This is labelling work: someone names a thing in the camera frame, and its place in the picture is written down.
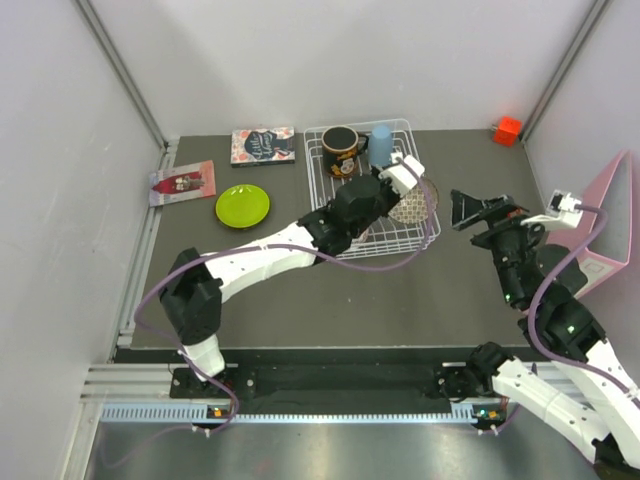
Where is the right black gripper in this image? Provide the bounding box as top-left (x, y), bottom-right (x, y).
top-left (448, 188), bottom-right (551, 306)

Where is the beige mesh patterned bowl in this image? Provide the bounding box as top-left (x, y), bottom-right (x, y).
top-left (389, 177), bottom-right (439, 225)

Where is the white wire dish rack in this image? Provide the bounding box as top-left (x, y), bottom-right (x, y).
top-left (304, 126), bottom-right (441, 260)

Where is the green plate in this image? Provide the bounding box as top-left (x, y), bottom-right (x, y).
top-left (214, 184), bottom-right (271, 229)

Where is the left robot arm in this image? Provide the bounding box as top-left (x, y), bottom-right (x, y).
top-left (159, 174), bottom-right (416, 397)

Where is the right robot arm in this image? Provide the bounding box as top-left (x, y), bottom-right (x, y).
top-left (438, 190), bottom-right (639, 479)

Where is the light blue cup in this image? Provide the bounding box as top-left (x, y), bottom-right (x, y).
top-left (368, 125), bottom-right (393, 169)

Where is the black skull mug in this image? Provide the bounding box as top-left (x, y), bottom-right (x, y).
top-left (321, 125), bottom-right (369, 179)

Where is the orange cube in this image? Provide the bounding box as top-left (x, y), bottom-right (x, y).
top-left (491, 116), bottom-right (522, 147)

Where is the dark floral book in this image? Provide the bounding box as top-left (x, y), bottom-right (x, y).
top-left (230, 126), bottom-right (296, 168)

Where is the red cover booklet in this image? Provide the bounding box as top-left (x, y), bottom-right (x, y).
top-left (149, 160), bottom-right (216, 207)

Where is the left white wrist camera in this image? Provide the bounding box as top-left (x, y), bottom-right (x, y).
top-left (378, 152), bottom-right (425, 197)

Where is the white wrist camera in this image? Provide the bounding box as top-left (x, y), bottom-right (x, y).
top-left (520, 190), bottom-right (583, 232)
top-left (378, 152), bottom-right (425, 197)

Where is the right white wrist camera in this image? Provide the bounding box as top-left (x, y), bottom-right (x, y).
top-left (520, 190), bottom-right (583, 232)

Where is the pink ring binder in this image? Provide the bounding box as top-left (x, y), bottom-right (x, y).
top-left (575, 150), bottom-right (634, 298)

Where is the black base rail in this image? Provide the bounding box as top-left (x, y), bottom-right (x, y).
top-left (169, 344), bottom-right (531, 404)

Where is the grey cable duct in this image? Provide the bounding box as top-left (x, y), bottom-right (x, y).
top-left (100, 403), bottom-right (478, 424)

